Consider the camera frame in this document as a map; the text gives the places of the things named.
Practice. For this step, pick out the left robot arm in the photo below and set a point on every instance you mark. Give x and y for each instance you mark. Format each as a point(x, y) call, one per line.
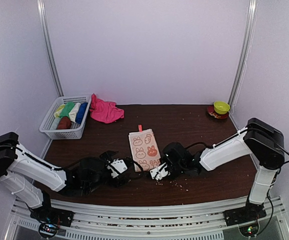
point(80, 178)

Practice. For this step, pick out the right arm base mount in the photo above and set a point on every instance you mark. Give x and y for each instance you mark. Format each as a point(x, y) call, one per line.
point(243, 215)

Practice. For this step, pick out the right aluminium frame post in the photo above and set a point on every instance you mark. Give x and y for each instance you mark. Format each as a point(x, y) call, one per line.
point(246, 44)

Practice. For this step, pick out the white plastic basket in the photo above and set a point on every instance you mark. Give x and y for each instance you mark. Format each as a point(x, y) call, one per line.
point(49, 123)

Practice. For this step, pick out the green rolled towel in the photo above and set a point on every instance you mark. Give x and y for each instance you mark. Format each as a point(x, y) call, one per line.
point(67, 109)

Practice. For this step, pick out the lime green bowl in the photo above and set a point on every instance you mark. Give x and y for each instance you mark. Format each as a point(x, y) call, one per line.
point(221, 107)

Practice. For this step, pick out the orange bunny pattern towel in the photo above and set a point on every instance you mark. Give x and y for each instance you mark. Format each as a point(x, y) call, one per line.
point(144, 149)

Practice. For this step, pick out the circuit board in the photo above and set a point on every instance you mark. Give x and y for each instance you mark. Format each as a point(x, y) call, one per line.
point(249, 230)
point(48, 230)

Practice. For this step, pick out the yellow rolled towel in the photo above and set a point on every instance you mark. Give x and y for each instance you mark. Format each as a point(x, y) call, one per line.
point(58, 111)

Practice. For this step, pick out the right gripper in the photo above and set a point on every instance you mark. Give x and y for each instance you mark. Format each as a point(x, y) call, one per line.
point(166, 164)

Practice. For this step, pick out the cream rolled towel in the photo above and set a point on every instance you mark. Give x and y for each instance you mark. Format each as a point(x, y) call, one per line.
point(73, 113)

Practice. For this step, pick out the dark red rolled towel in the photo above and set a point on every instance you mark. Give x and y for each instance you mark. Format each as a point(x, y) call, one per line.
point(64, 124)

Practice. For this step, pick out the right circuit board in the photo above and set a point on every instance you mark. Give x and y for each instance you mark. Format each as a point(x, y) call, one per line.
point(249, 230)

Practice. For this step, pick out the left circuit board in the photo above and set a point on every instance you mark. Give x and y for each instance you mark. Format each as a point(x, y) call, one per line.
point(48, 230)

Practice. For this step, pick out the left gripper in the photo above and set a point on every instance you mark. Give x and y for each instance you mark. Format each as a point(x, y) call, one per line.
point(120, 181)

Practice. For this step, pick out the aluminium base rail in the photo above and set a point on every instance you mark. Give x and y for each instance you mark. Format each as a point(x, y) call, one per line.
point(202, 221)

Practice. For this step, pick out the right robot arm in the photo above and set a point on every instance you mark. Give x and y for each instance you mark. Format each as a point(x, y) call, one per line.
point(258, 138)

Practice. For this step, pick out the blue rolled towel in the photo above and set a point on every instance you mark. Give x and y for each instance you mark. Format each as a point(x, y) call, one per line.
point(81, 112)

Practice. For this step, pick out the pink crumpled towel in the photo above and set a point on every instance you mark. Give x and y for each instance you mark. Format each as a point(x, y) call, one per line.
point(105, 111)

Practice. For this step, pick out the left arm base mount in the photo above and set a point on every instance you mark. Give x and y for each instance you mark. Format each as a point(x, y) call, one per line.
point(54, 216)

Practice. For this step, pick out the aluminium frame post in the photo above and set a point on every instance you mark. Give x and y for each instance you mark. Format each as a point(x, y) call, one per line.
point(48, 44)
point(246, 44)

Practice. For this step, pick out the dark red plate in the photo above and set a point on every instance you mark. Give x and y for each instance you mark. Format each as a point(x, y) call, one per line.
point(211, 111)

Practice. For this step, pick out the left aluminium frame post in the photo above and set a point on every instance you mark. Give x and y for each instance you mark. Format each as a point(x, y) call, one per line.
point(48, 44)

